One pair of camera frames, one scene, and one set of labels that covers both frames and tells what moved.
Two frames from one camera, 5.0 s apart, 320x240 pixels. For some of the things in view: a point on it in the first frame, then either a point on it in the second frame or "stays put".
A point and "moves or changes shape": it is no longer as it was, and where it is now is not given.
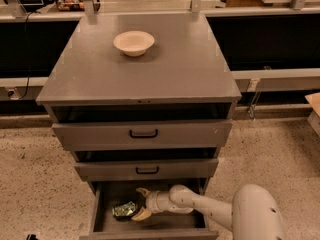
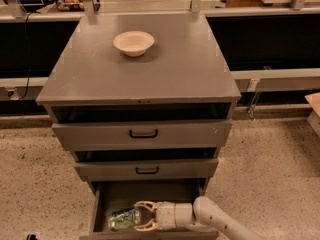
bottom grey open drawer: x=105 y=194 stays put
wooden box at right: x=313 y=120 stays put
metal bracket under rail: x=253 y=86 stays put
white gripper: x=153 y=201 to x=165 y=214
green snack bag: x=124 y=209 moves or changes shape
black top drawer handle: x=144 y=136 stays put
